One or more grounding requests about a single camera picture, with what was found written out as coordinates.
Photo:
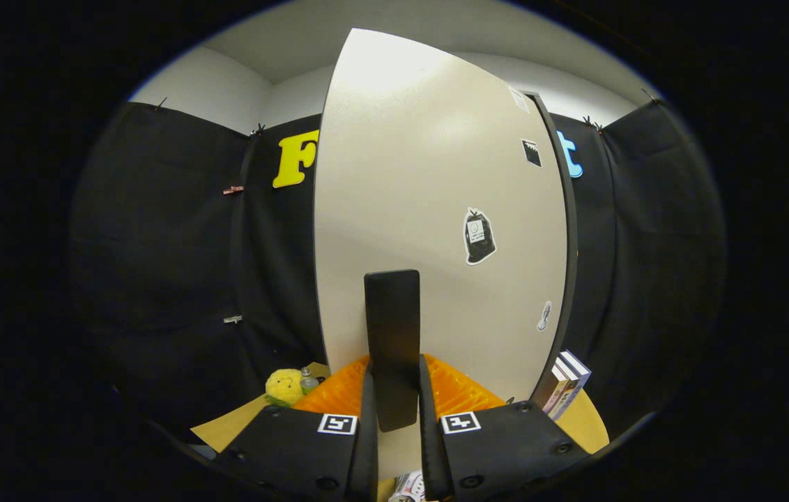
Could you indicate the black backdrop cloth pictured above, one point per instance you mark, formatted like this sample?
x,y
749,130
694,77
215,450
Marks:
x,y
157,244

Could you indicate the black binder clip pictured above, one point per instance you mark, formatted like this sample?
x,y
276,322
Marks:
x,y
257,130
590,123
159,104
649,95

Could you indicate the green label plastic bottle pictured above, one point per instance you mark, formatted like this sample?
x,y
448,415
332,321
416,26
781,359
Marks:
x,y
309,382

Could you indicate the beige shoe cabinet door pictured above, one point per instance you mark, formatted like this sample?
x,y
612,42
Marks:
x,y
401,174

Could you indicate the copper clip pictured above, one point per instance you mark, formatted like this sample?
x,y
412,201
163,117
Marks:
x,y
233,189

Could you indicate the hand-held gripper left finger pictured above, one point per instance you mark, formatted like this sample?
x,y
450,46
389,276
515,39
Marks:
x,y
297,453

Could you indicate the grey shoe cabinet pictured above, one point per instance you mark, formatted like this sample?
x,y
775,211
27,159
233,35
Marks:
x,y
571,244

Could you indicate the white canvas shoe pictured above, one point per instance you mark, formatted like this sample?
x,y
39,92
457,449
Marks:
x,y
408,488

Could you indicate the yellow pineapple plush toy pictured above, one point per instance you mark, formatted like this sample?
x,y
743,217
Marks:
x,y
284,387

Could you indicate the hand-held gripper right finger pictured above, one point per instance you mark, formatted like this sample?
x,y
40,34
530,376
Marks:
x,y
506,453

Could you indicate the small stack of books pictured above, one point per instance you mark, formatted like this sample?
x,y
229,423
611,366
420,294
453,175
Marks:
x,y
565,385

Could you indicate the silver clip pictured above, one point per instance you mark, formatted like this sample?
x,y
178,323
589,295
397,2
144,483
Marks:
x,y
232,319

